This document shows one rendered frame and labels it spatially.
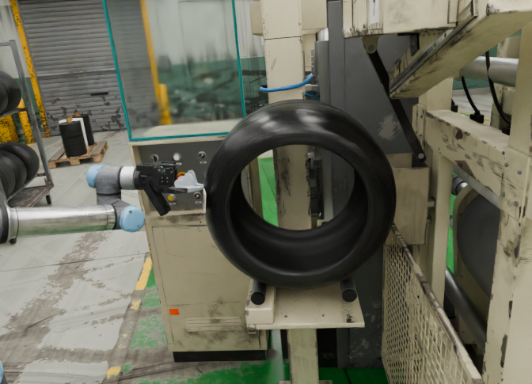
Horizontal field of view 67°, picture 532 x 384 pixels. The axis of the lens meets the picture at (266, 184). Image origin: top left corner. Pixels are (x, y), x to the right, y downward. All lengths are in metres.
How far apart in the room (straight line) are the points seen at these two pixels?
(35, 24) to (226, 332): 9.36
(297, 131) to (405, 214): 0.61
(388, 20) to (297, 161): 0.78
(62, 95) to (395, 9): 10.17
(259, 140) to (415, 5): 0.51
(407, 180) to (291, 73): 0.54
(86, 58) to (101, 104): 1.06
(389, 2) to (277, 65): 0.67
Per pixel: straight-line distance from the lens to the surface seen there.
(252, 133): 1.11
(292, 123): 1.09
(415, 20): 0.84
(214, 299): 2.19
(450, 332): 1.05
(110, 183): 1.34
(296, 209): 1.55
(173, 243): 2.07
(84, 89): 10.58
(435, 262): 1.67
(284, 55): 1.43
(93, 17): 10.45
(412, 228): 1.56
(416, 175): 1.49
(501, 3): 0.78
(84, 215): 1.20
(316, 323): 1.35
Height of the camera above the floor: 1.64
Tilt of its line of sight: 19 degrees down
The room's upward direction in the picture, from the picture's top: 5 degrees counter-clockwise
